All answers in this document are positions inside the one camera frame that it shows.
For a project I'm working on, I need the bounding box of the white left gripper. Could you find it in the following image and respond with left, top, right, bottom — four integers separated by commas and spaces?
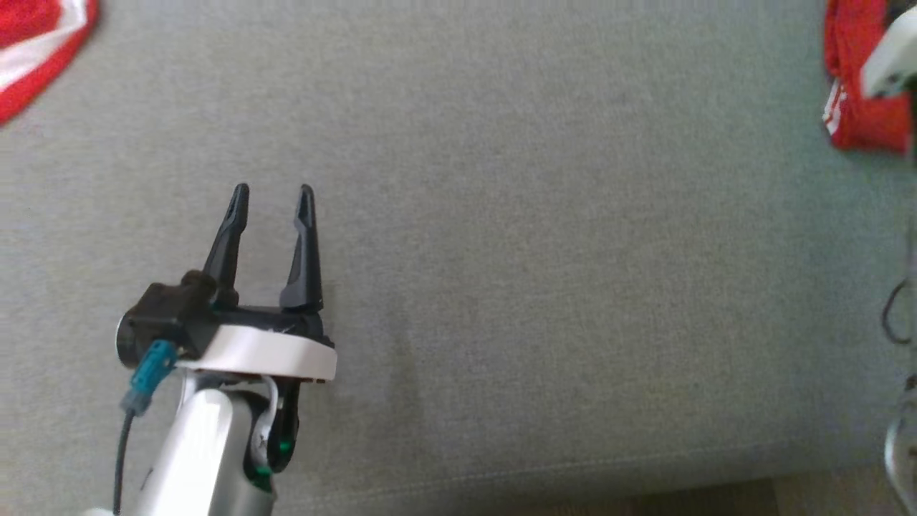
175, 183, 338, 385

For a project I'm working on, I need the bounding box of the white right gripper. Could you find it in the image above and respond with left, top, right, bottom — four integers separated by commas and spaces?
858, 7, 917, 101

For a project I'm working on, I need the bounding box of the red garment with thin white stripes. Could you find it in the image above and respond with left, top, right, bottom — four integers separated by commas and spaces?
822, 0, 916, 153

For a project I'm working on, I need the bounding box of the red garment with wide white bands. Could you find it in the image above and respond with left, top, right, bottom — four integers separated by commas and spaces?
0, 0, 100, 127

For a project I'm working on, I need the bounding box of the grey fabric sofa seat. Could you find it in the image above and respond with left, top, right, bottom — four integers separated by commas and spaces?
0, 0, 917, 511

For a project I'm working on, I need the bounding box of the black cable with teal plug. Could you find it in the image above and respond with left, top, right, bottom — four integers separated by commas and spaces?
880, 278, 917, 346
113, 340, 181, 516

